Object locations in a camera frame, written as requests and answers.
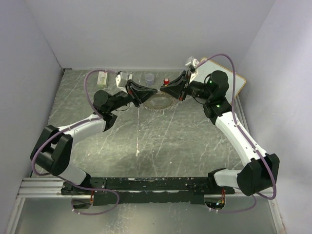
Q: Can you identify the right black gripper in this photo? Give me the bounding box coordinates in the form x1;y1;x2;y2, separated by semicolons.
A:
160;70;213;101

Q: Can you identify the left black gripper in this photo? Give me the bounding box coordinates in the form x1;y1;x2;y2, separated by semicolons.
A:
108;78;157;112

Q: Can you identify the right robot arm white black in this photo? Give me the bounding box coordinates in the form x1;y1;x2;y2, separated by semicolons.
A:
160;70;280;200

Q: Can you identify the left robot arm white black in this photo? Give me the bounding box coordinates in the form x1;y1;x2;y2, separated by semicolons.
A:
30;80;157;195

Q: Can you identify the red black stamp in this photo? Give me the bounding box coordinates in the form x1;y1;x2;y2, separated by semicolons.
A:
163;78;170;85

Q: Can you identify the clear cup of paperclips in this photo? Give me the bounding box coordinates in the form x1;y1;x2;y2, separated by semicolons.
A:
145;73;155;86

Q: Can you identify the green white staples box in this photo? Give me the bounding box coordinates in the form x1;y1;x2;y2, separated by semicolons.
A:
97;71;108;88

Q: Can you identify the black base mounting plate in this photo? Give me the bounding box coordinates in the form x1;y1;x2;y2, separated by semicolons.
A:
61;177;234;206

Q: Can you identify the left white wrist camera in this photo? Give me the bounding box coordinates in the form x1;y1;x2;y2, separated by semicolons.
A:
116;71;133;93

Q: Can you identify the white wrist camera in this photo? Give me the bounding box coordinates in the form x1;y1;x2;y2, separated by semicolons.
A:
185;57;199;83
116;71;133;93

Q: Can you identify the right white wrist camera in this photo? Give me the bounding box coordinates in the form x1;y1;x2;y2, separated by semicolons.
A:
185;57;199;83

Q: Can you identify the small whiteboard yellow frame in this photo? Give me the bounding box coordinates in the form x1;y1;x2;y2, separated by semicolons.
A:
197;57;246;100

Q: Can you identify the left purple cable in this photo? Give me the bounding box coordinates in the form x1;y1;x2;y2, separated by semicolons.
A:
31;69;120;215

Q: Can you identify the purple cable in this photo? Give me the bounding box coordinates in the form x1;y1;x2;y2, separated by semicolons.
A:
195;53;277;213
31;69;120;215

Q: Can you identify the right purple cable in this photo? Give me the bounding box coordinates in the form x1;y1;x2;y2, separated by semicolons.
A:
195;53;277;213

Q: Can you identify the aluminium rail frame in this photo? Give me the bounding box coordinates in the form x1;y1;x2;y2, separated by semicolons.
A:
9;99;285;234

